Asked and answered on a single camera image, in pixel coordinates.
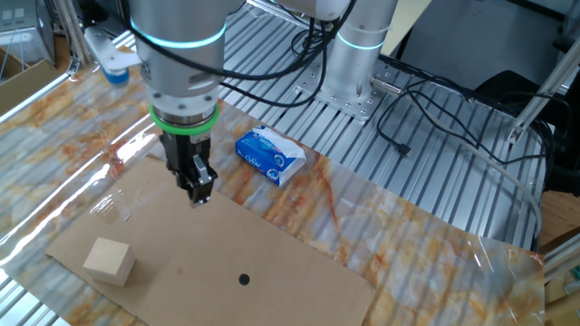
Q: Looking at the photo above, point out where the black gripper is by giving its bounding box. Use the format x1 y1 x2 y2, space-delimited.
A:
159 130 219 207

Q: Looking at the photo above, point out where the black cable with plug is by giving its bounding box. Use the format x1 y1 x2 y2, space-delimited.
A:
375 88 477 159

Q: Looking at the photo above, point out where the orange marble pattern mat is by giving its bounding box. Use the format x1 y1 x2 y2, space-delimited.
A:
0 44 546 326

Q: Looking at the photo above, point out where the black chair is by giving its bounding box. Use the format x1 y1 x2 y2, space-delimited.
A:
473 70 580 197

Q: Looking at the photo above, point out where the long black cable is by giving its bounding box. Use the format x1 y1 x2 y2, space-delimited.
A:
404 89 548 165

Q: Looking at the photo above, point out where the brown cardboard box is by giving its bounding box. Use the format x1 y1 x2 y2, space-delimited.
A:
0 47 61 117

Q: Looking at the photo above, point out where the grey cable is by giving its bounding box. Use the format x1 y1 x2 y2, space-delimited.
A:
420 108 545 248

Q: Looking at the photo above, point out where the brown cardboard sheet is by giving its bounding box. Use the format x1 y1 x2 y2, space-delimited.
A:
44 154 376 326

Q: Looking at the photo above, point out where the aluminium rail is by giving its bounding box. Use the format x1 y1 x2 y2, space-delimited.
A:
0 57 83 126

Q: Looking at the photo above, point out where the aluminium frame post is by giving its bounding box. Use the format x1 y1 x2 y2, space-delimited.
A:
52 0 94 67
506 34 580 146

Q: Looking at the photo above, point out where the grey computer case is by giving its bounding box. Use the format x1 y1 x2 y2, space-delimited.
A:
0 0 56 65

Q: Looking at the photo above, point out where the aluminium profile bar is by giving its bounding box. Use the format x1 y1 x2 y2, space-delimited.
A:
542 244 580 284

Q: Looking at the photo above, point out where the light wooden cube block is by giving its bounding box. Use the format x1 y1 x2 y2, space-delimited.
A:
82 236 137 288

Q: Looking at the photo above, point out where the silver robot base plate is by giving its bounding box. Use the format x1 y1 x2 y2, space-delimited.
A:
294 56 402 122

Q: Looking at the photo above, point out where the tan board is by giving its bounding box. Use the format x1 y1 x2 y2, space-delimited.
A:
380 0 434 56

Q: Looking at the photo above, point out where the silver metal connector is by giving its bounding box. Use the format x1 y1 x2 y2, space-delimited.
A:
370 75 403 96

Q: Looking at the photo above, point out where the clear tape patch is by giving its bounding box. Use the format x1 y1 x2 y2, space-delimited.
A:
89 187 133 226

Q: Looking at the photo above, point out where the blue white tissue pack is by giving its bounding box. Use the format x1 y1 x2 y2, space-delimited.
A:
234 125 308 187

